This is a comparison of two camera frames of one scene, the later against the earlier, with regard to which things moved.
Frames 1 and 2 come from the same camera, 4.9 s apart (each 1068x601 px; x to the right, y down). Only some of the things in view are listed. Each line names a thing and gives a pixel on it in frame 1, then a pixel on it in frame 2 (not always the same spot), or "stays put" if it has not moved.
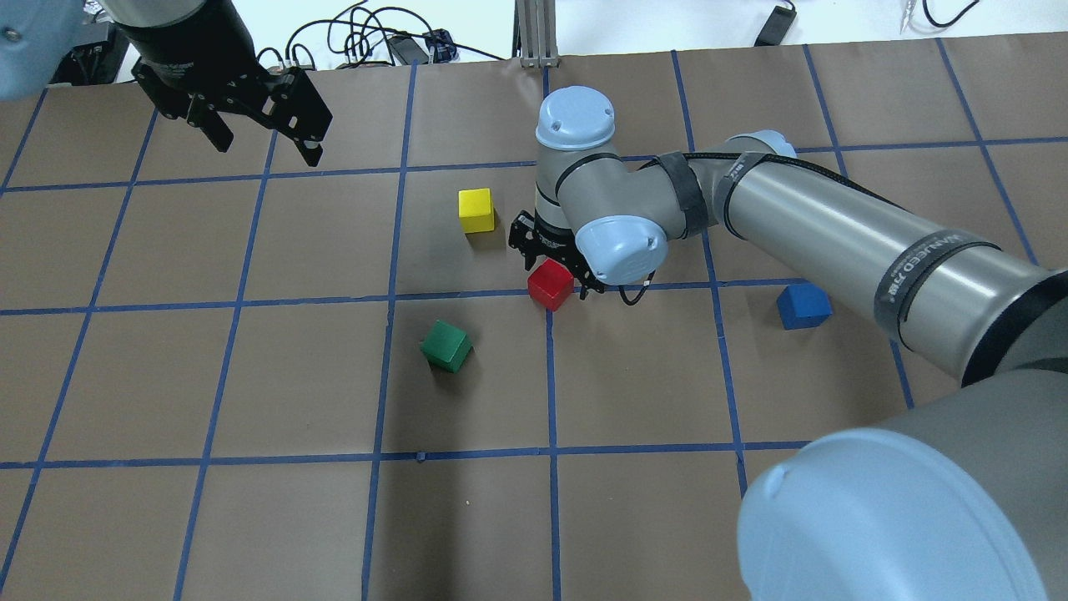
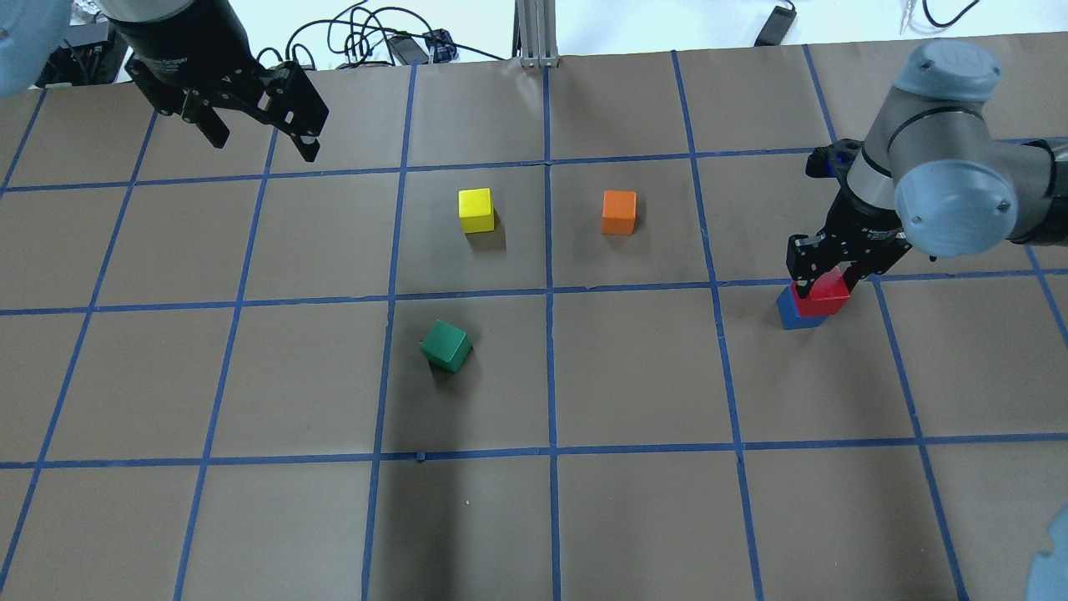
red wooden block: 551,285 -> 829,295
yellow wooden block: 476,210 stays put
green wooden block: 445,346 stays put
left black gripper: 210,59 stays put
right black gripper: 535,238 -> 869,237
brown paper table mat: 234,376 stays put
